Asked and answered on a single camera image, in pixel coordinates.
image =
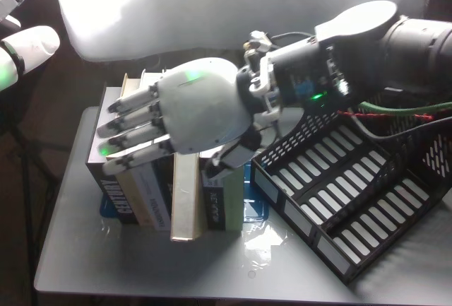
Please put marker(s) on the black tripod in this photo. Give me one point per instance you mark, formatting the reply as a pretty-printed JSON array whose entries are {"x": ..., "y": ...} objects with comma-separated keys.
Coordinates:
[{"x": 31, "y": 214}]

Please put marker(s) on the black Century book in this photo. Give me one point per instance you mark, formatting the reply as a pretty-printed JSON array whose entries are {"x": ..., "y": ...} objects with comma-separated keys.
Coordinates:
[{"x": 116, "y": 200}]

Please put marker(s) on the black book white label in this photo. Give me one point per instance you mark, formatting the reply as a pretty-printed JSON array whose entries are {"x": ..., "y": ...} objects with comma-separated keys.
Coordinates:
[{"x": 213, "y": 207}]

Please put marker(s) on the green book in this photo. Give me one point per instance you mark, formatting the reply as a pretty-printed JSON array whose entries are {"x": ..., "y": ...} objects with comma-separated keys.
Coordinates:
[{"x": 233, "y": 200}]

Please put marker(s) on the blue plastic tray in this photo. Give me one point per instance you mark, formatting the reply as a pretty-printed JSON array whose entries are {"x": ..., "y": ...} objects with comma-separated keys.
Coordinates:
[{"x": 254, "y": 210}]

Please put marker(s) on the black mesh file rack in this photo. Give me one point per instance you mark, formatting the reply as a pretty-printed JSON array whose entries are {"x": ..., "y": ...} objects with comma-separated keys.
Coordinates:
[{"x": 353, "y": 214}]

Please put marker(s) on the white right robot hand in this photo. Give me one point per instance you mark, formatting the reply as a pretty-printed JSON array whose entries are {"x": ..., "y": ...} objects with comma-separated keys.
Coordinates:
[{"x": 205, "y": 108}]

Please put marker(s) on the white cloth backdrop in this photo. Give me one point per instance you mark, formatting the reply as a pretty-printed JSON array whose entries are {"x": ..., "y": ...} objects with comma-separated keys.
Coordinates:
[{"x": 212, "y": 2}]

